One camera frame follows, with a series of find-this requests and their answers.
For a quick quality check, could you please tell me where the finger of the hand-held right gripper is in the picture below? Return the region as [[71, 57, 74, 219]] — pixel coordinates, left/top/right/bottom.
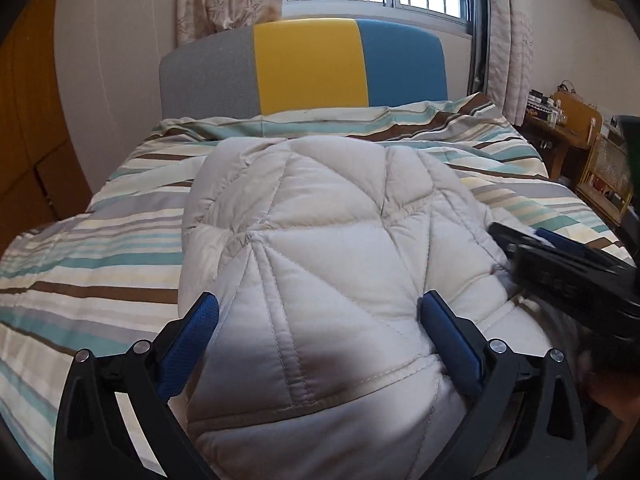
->
[[487, 222, 632, 281], [514, 244, 640, 322]]

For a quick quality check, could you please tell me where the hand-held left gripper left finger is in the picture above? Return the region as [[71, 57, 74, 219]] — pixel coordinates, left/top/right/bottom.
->
[[52, 290, 221, 480]]

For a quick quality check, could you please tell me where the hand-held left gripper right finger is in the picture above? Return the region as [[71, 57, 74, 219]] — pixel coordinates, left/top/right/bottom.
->
[[419, 289, 588, 480]]

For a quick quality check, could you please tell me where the white puffer jacket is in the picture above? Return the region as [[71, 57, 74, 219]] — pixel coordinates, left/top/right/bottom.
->
[[180, 135, 591, 480]]

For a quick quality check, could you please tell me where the rattan chair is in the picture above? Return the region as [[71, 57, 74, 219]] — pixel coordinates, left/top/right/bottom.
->
[[575, 132, 636, 222]]

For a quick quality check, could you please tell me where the cluttered wooden desk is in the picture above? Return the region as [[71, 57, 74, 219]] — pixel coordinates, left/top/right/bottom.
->
[[522, 80, 608, 182]]

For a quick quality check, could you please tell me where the striped bed sheet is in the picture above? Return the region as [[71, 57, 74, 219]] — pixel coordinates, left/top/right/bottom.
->
[[0, 92, 626, 480]]

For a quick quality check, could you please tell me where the patterned beige curtain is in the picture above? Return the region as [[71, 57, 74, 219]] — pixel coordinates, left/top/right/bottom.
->
[[175, 0, 287, 46], [487, 0, 534, 123]]

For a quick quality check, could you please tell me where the orange wooden wardrobe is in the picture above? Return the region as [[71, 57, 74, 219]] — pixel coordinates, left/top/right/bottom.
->
[[0, 0, 93, 246]]

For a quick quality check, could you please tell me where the grey yellow blue headboard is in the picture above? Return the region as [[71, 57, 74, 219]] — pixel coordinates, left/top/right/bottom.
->
[[159, 17, 448, 122]]

